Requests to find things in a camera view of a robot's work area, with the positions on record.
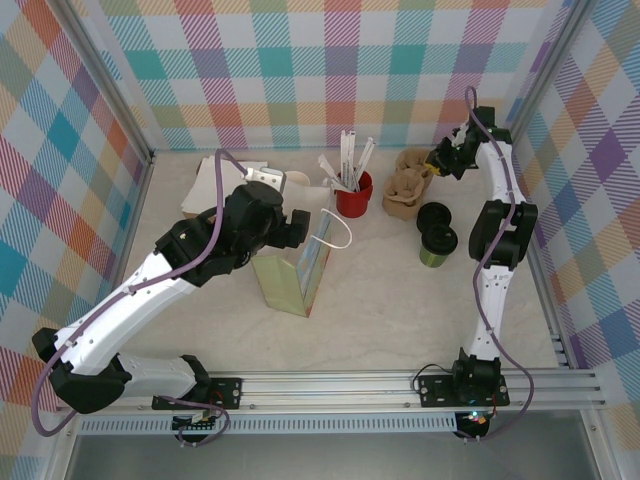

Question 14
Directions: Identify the white and green paper bag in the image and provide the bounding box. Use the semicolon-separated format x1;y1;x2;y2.
251;180;354;320

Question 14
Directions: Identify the white paper napkin stack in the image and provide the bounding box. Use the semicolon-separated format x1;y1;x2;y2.
182;154;272;217

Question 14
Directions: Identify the grey metal sheet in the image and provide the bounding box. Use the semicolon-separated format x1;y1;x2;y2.
64;432;601;480

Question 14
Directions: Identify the red plastic straw bucket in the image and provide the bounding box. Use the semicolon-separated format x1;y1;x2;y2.
333;169;374;219

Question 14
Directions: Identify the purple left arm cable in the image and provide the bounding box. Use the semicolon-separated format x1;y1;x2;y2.
33;149;249;448

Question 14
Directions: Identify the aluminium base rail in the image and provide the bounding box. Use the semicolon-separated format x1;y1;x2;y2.
54;368;609;415

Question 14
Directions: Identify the small circuit board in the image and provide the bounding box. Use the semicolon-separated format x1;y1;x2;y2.
172;407;221;435
454;409;494;430

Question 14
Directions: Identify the brown cardboard napkin tray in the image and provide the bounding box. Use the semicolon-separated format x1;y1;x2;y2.
180;158;272;221

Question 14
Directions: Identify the aluminium side rail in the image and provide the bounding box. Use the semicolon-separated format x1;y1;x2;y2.
499;144;574;369
91;148;155;376

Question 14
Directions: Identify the aluminium frame post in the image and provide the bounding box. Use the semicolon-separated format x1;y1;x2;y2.
58;0;154;164
498;0;597;151

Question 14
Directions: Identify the white slotted cable duct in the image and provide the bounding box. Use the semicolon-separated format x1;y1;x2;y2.
79;417;459;435

